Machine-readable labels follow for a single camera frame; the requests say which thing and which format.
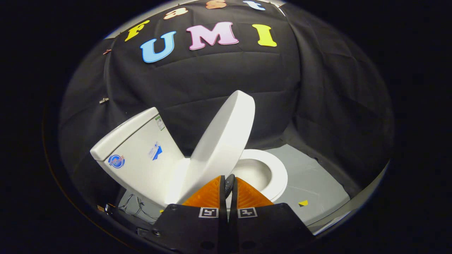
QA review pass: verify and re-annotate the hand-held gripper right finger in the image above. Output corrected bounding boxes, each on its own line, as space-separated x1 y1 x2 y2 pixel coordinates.
225 174 315 254

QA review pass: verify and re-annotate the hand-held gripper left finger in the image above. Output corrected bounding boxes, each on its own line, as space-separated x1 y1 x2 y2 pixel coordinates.
152 175 228 254

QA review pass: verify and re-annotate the white toilet seat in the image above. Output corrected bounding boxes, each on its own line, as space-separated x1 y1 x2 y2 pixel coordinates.
231 149 288 202

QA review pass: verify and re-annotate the white ceramic toilet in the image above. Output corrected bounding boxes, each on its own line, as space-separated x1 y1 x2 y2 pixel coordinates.
90 107 288 208

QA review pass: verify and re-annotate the white toilet tank cover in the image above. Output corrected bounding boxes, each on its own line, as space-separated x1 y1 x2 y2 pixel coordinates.
90 107 160 161

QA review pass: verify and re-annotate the grey floor board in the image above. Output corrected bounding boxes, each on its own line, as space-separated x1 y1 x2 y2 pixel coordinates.
265 144 351 226

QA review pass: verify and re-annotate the black backdrop cloth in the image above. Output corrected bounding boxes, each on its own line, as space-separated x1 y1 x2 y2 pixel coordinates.
58 0 394 212

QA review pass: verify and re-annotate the thin black cable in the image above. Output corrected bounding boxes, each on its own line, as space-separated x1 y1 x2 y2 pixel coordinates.
106 193 160 223

